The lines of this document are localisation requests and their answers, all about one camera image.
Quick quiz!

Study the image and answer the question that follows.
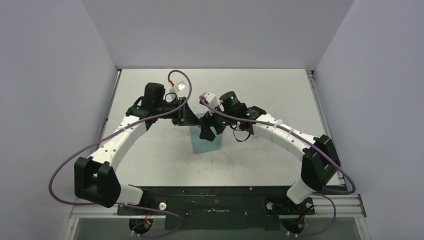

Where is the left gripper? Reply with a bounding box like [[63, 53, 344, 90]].
[[155, 97, 200, 127]]

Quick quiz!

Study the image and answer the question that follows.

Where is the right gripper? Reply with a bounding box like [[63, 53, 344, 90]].
[[199, 102, 235, 142]]

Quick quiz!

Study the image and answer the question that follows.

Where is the teal envelope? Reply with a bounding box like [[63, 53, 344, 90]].
[[189, 126, 223, 154]]

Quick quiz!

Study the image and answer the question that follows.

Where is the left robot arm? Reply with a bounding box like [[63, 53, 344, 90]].
[[74, 82, 199, 216]]

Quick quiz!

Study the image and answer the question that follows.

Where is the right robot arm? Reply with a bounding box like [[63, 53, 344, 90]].
[[199, 91, 341, 214]]

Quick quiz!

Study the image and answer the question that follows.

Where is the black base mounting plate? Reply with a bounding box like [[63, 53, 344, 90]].
[[117, 186, 333, 231]]

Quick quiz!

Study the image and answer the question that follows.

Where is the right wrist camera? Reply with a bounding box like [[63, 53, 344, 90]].
[[202, 92, 220, 109]]

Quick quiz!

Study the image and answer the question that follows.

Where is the aluminium frame rail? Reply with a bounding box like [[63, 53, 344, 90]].
[[63, 195, 371, 240]]

